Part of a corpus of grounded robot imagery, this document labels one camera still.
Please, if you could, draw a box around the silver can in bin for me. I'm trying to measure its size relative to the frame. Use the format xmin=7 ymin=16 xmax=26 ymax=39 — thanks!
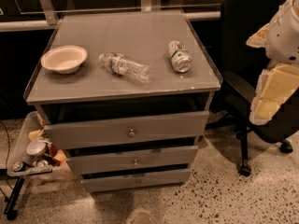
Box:
xmin=26 ymin=139 xmax=48 ymax=157

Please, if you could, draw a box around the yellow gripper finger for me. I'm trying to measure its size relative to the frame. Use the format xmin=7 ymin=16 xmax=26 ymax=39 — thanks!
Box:
xmin=246 ymin=23 xmax=269 ymax=49

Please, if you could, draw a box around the black office chair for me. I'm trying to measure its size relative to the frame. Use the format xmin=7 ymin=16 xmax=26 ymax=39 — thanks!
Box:
xmin=211 ymin=0 xmax=299 ymax=176

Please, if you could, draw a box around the white paper bowl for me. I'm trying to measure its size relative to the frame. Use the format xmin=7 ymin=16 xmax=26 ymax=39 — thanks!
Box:
xmin=41 ymin=45 xmax=87 ymax=75

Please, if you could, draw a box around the black bin stand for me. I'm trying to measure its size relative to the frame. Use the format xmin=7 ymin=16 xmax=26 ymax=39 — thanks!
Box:
xmin=4 ymin=177 xmax=24 ymax=220

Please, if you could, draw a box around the clear plastic water bottle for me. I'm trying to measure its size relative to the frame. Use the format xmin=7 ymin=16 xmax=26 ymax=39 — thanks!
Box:
xmin=99 ymin=52 xmax=150 ymax=83

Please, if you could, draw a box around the small can in bin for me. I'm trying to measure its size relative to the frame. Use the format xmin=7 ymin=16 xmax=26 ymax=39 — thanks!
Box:
xmin=13 ymin=161 xmax=25 ymax=172

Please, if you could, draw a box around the grey top drawer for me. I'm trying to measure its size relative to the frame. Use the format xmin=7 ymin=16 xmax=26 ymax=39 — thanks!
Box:
xmin=45 ymin=111 xmax=208 ymax=149

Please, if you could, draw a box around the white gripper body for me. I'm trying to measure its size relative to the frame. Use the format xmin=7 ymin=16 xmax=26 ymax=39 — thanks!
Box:
xmin=249 ymin=63 xmax=299 ymax=125

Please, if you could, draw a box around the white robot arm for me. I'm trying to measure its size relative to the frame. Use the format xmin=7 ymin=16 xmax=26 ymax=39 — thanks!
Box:
xmin=246 ymin=0 xmax=299 ymax=125

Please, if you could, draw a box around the grey drawer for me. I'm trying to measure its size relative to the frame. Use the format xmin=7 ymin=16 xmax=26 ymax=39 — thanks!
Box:
xmin=80 ymin=169 xmax=191 ymax=192
xmin=45 ymin=111 xmax=208 ymax=149
xmin=67 ymin=146 xmax=198 ymax=175

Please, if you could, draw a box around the grey bottom drawer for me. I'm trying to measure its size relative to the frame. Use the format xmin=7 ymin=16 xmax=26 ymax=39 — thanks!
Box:
xmin=80 ymin=169 xmax=191 ymax=192

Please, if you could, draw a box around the metal railing bar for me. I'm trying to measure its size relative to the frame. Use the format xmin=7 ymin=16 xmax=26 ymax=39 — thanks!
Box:
xmin=0 ymin=9 xmax=221 ymax=32

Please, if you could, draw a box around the grey drawer cabinet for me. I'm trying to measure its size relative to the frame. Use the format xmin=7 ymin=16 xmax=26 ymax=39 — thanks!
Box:
xmin=24 ymin=14 xmax=221 ymax=180

